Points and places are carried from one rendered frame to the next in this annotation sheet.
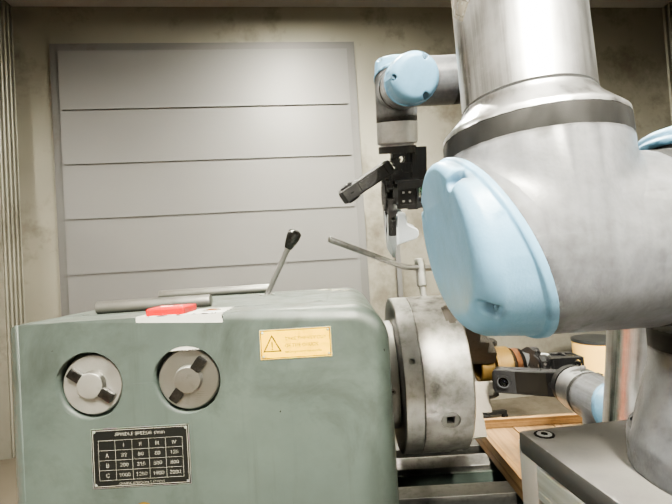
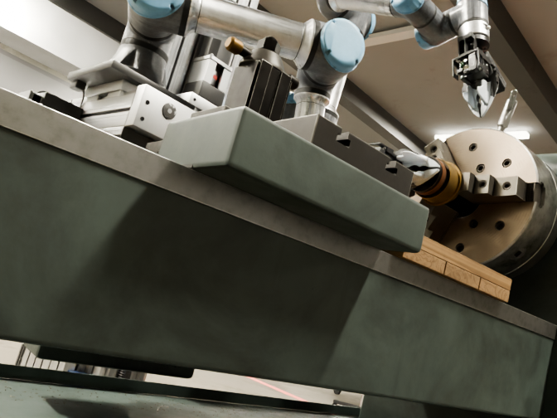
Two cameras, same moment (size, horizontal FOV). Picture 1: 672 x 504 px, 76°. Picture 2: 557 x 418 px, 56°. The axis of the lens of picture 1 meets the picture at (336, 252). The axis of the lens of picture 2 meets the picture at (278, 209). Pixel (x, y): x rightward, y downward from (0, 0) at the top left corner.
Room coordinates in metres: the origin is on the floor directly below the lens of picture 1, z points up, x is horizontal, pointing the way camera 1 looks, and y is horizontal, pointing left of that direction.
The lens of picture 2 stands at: (1.52, -1.17, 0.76)
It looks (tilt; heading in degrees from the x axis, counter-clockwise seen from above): 10 degrees up; 142
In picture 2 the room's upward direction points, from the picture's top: 15 degrees clockwise
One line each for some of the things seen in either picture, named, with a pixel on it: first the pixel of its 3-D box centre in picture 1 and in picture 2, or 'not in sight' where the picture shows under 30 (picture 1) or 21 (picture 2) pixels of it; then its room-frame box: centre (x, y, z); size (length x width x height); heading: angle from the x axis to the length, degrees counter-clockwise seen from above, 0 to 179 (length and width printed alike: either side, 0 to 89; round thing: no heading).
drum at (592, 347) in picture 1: (598, 373); not in sight; (3.52, -2.08, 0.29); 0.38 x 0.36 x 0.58; 6
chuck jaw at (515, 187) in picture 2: not in sight; (497, 189); (1.01, -0.26, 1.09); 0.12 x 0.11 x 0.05; 0
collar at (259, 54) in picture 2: not in sight; (263, 65); (0.83, -0.74, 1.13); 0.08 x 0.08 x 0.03
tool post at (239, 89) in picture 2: not in sight; (257, 101); (0.84, -0.74, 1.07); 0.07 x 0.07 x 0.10; 0
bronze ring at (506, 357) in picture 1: (498, 366); (435, 181); (0.92, -0.33, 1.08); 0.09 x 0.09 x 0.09; 1
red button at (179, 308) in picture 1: (172, 312); not in sight; (0.69, 0.27, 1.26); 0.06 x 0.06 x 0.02; 0
